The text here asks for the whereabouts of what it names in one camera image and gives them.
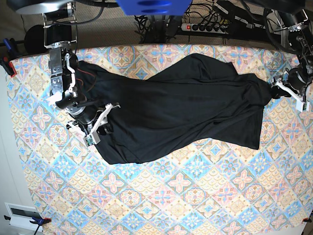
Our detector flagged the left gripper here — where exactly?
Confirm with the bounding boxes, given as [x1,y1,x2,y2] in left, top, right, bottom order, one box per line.
[287,68,312,94]

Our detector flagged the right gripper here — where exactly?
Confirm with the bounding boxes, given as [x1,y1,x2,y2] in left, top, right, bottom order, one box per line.
[66,105,103,132]

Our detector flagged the black t-shirt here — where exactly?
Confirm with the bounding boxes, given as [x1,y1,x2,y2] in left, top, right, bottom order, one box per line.
[77,53,272,164]

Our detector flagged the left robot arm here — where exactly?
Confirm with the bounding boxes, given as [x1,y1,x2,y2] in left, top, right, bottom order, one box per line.
[241,0,313,95]

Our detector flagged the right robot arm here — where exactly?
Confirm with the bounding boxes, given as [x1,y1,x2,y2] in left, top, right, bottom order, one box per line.
[6,0,112,137]

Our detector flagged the round black speaker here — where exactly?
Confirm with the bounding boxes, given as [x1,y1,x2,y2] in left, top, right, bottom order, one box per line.
[24,24,47,55]

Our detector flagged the blue table clamp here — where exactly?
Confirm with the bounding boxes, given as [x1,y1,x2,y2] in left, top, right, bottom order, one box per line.
[0,38,17,77]

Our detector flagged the black orange bottom clamp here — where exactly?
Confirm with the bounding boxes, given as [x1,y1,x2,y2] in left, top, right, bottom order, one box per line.
[3,215,51,235]

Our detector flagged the patterned tablecloth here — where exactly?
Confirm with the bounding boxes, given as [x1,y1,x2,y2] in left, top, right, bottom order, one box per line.
[5,55,313,235]

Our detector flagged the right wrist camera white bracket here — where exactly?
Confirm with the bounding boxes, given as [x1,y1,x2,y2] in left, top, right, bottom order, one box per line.
[66,102,121,147]

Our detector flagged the tangled black cables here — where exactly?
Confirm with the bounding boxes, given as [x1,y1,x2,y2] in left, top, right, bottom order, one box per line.
[133,13,183,45]

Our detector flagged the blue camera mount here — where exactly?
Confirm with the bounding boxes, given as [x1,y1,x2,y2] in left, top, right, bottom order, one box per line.
[116,0,192,16]

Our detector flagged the white wall outlet box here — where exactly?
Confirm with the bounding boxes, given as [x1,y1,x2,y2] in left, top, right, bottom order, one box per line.
[5,202,40,231]

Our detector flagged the white power strip red switch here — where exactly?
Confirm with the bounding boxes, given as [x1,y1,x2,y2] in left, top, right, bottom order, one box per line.
[180,23,228,34]

